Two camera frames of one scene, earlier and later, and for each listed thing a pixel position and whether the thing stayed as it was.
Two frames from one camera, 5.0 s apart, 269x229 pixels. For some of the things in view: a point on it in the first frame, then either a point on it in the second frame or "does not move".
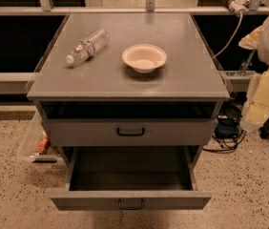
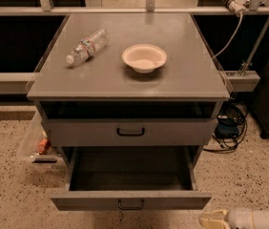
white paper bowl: [144, 58] does not move
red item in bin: [43, 146] does not move
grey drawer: [131, 178] does not move
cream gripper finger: [251, 41] → [216, 219]
